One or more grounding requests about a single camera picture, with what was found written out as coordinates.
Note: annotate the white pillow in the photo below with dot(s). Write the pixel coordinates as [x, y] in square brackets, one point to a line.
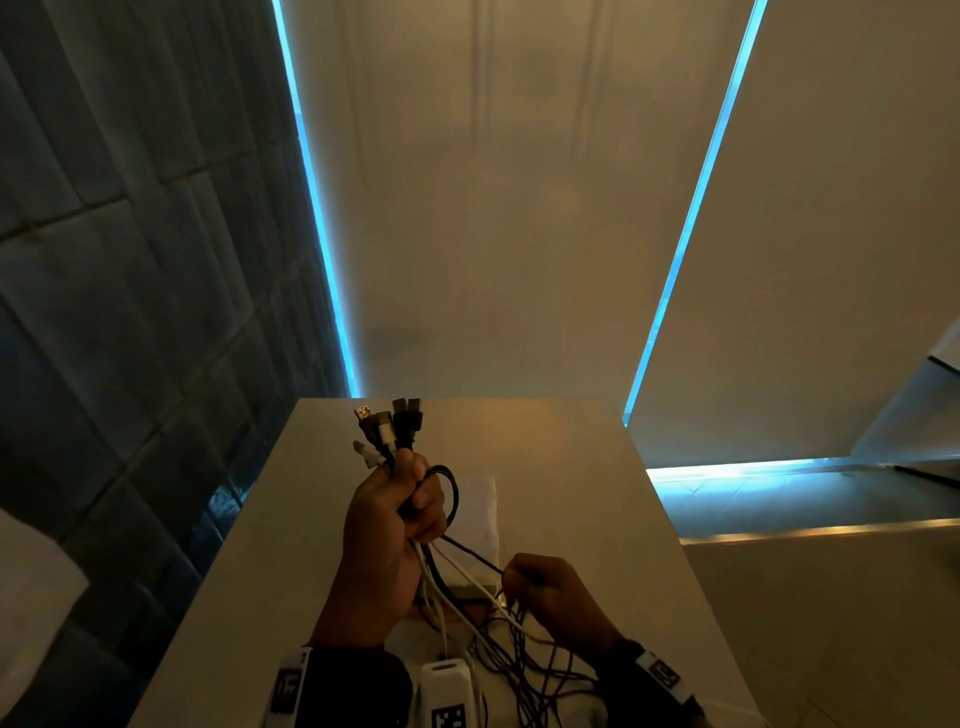
[37, 592]

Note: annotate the white table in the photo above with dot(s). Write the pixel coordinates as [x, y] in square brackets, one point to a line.
[585, 450]

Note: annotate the person's right hand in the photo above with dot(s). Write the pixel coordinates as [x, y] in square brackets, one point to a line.
[559, 600]

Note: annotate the window sill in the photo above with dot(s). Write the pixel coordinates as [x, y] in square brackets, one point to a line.
[772, 502]

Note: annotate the black tripod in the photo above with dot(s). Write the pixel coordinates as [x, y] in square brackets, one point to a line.
[930, 478]

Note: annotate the person's left hand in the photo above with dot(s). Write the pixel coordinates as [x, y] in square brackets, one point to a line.
[375, 562]

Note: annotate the white plastic pouch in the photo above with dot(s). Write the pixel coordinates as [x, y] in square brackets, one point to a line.
[476, 517]

